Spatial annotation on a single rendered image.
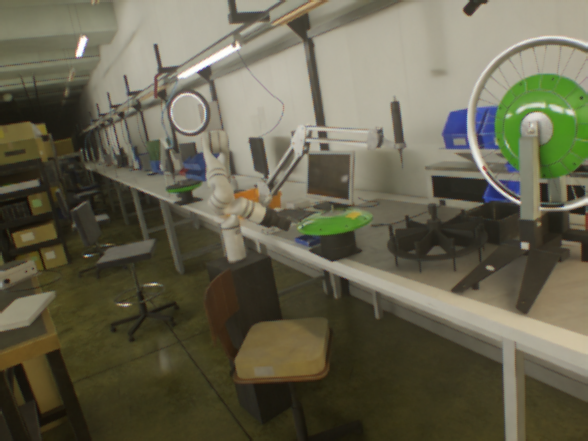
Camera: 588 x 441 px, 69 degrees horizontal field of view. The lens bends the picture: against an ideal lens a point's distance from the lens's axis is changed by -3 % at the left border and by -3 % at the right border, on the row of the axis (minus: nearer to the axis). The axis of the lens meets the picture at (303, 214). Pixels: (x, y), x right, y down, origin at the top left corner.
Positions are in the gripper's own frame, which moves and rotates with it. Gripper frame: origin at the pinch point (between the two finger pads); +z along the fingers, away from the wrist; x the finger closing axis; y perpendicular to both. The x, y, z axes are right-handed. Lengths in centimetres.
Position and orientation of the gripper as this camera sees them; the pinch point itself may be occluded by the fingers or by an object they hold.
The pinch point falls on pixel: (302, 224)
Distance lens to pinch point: 175.6
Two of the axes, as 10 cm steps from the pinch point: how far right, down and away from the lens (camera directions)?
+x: 4.2, 1.5, -9.0
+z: 8.2, 3.5, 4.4
